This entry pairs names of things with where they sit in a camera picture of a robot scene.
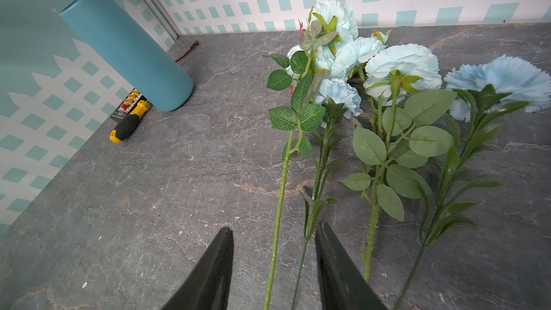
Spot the white blue rose stem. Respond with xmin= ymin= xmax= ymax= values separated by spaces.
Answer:
xmin=263 ymin=0 xmax=358 ymax=309

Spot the blue carnation stem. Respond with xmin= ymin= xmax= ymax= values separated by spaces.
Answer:
xmin=291 ymin=78 xmax=361 ymax=309
xmin=394 ymin=55 xmax=550 ymax=309

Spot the red black cable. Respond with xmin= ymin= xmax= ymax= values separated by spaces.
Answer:
xmin=174 ymin=40 xmax=201 ymax=63

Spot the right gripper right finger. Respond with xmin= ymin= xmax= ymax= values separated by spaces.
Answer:
xmin=315 ymin=222 xmax=387 ymax=310

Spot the light blue rose stem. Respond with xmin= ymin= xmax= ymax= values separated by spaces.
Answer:
xmin=343 ymin=31 xmax=456 ymax=281

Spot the yellow black screwdriver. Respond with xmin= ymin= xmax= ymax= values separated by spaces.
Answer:
xmin=109 ymin=100 xmax=151 ymax=144

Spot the teal ceramic vase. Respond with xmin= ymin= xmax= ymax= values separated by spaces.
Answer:
xmin=60 ymin=0 xmax=194 ymax=112

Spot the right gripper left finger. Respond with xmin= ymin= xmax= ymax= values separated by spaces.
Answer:
xmin=162 ymin=227 xmax=234 ymax=310

